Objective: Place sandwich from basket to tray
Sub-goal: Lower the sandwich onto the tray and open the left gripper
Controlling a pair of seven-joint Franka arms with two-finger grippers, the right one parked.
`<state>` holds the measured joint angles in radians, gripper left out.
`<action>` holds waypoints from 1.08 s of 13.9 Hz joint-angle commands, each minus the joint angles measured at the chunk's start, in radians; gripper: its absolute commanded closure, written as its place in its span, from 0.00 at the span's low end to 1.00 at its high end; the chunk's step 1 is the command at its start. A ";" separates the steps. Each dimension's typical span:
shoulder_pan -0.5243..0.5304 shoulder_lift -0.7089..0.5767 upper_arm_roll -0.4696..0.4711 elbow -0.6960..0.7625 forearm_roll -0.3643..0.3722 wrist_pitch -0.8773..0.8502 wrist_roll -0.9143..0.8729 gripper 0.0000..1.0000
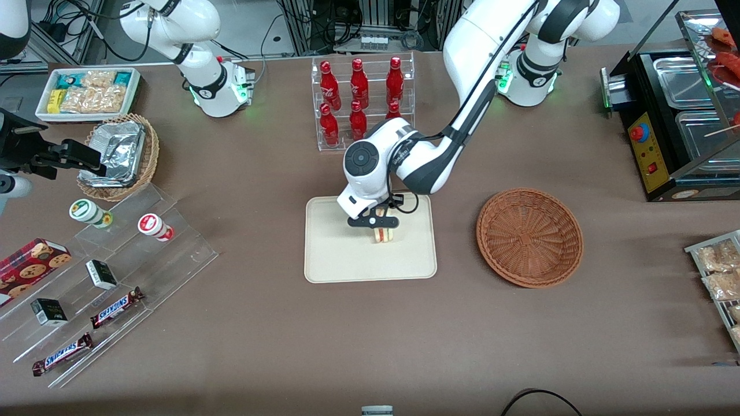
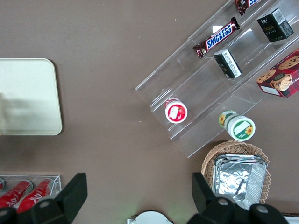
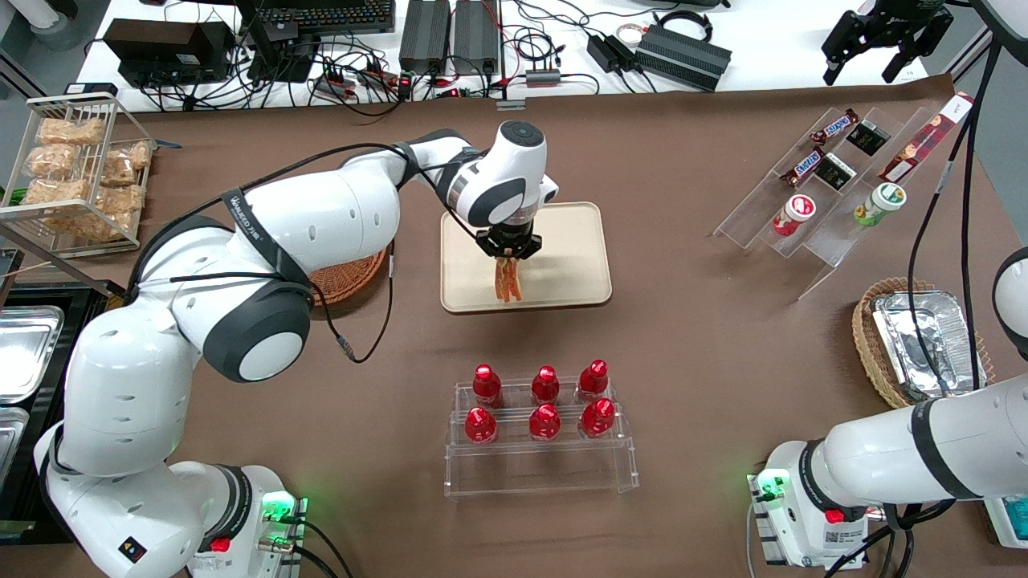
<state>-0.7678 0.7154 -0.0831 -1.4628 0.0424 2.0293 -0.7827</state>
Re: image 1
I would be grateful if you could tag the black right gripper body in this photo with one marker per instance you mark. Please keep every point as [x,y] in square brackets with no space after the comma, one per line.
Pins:
[17,144]

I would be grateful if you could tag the triangular sandwich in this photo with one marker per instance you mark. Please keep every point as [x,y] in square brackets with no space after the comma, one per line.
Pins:
[384,236]

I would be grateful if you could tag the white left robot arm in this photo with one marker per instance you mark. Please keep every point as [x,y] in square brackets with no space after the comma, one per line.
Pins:
[468,52]

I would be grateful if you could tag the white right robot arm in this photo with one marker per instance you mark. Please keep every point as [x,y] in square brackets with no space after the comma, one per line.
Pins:
[202,86]

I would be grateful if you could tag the white rectangular snack tray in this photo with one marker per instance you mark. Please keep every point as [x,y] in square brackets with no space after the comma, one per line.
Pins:
[41,115]

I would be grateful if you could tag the beige plastic tray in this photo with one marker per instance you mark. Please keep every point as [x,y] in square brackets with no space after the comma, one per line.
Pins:
[347,260]

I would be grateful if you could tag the oval light wicker basket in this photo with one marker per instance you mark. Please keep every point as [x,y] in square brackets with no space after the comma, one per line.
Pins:
[151,150]

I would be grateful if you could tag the round brown wicker basket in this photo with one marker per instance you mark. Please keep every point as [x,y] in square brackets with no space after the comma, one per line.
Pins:
[529,237]

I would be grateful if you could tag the crumpled foil container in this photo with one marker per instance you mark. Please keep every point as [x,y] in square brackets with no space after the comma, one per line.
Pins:
[118,150]

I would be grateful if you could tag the green lid white bottle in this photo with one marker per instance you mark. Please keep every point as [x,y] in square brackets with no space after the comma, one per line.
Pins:
[87,211]

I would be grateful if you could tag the yellow snack packet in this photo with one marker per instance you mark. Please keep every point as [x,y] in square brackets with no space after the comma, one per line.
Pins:
[55,101]

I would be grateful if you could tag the clear cracker bag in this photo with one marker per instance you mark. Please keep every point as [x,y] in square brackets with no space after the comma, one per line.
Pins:
[98,79]
[95,100]

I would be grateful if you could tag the teal snack packet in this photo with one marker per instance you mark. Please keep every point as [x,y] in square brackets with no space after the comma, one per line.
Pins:
[122,78]
[68,80]

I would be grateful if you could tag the red lid white bottle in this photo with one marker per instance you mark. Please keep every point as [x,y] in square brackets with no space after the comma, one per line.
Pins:
[153,225]

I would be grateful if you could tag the red cola bottle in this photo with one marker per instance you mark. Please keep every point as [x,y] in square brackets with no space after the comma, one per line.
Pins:
[329,130]
[358,121]
[393,110]
[329,86]
[395,84]
[359,86]

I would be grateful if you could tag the small black box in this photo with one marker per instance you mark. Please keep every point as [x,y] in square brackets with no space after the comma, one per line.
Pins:
[49,312]
[102,274]

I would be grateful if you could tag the red cookie box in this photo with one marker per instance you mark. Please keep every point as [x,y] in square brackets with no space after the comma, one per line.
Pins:
[29,268]

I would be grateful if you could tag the black power adapter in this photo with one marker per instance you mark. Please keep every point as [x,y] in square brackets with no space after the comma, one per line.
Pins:
[51,29]

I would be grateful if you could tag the clear acrylic stepped stand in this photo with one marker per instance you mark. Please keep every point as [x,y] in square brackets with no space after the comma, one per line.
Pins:
[185,254]

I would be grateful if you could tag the clear acrylic bottle rack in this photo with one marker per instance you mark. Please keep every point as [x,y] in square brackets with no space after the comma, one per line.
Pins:
[373,69]

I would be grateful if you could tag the Snickers chocolate bar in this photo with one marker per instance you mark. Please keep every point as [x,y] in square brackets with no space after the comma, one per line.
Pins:
[115,308]
[62,353]

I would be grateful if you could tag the small grey device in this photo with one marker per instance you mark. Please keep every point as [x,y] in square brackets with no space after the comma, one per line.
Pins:
[377,411]

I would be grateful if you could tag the black glass food warmer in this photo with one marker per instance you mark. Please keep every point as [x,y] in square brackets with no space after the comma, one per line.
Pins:
[647,150]

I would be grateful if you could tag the clear bag of fried snacks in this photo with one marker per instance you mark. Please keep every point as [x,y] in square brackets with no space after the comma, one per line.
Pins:
[735,313]
[736,334]
[717,257]
[722,286]

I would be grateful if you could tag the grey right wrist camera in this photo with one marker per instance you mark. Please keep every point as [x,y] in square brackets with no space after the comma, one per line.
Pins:
[14,190]

